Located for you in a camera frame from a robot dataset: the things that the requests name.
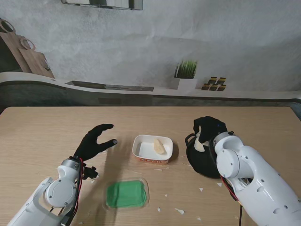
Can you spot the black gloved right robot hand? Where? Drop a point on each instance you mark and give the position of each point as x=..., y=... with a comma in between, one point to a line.
x=211, y=127

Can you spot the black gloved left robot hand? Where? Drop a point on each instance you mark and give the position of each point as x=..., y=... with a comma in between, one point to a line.
x=89, y=146

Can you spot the pale dumpling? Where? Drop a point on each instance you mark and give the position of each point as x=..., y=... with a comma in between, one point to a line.
x=199, y=146
x=158, y=146

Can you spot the white food container orange print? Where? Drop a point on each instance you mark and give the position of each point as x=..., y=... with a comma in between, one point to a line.
x=145, y=148

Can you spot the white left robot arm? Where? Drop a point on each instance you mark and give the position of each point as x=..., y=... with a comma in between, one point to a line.
x=58, y=190

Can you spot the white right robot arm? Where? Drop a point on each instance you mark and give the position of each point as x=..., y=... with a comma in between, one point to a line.
x=247, y=164

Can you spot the round black frying pan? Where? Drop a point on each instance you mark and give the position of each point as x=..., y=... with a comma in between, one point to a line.
x=202, y=164

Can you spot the yellow black spice jar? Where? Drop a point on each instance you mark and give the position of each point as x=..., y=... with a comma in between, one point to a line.
x=221, y=80
x=213, y=87
x=205, y=86
x=221, y=87
x=212, y=80

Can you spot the green grass plant white pot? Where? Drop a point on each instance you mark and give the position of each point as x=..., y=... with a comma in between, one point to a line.
x=185, y=73

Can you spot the dark flat cooktop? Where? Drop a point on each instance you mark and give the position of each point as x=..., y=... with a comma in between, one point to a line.
x=110, y=86

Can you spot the thin white strip scrap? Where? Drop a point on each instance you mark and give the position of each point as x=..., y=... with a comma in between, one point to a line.
x=162, y=169

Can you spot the large white scrap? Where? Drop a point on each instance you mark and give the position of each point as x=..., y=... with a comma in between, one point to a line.
x=179, y=211

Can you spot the light wooden cutting board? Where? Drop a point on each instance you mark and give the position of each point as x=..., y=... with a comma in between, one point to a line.
x=35, y=61

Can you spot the dark wooden cutting board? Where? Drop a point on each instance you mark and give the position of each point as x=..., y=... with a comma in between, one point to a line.
x=11, y=47

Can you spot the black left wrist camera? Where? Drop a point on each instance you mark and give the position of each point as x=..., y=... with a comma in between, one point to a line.
x=90, y=173

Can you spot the dark wall shelf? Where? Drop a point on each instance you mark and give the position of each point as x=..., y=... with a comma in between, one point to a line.
x=101, y=3

